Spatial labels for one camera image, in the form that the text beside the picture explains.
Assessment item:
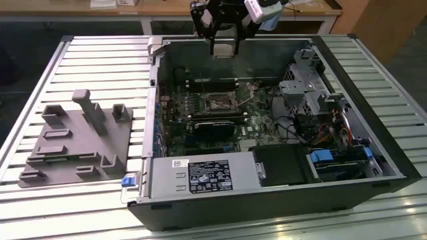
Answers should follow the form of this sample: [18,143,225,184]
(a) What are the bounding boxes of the black PC case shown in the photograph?
[126,33,422,232]

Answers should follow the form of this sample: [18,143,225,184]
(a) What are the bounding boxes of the grey parts rack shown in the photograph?
[18,88,135,188]

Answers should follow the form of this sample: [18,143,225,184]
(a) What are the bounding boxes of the white box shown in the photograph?
[90,0,119,11]

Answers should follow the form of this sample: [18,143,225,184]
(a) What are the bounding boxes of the blue disk carrier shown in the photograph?
[309,148,335,165]

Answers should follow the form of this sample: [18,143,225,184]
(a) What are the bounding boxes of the CPU socket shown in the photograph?
[203,92,239,113]

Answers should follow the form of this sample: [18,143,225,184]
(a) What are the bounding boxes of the small silver heat sink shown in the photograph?
[239,139,261,151]

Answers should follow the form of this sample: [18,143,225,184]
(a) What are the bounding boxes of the metal drive cage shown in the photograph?
[278,48,350,116]

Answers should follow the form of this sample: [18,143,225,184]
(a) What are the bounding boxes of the orange and yellow wires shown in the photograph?
[318,107,356,146]

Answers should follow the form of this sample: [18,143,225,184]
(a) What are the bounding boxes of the grey power supply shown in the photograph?
[146,151,265,198]

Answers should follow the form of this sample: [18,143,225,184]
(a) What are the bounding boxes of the grey case handle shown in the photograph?
[146,36,169,55]

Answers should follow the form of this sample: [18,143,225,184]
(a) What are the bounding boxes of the wooden desk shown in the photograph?
[0,0,345,36]

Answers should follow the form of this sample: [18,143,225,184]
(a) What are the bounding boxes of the black wires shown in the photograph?
[273,115,313,146]

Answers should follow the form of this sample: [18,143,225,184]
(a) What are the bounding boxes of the black graphics card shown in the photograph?
[191,120,237,138]

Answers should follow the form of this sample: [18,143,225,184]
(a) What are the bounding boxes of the green motherboard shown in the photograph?
[157,79,285,158]

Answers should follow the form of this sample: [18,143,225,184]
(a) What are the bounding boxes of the wooden cabinet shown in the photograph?
[331,0,427,65]

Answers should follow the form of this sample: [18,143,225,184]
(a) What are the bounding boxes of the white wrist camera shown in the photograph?
[243,0,285,25]

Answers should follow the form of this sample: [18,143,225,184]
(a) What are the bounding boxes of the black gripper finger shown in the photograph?
[190,1,218,57]
[234,14,259,56]

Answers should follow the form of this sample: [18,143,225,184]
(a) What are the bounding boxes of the black RAM slot bank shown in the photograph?
[185,77,242,93]

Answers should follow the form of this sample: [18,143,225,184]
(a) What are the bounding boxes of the black drive box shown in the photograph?
[250,144,317,188]

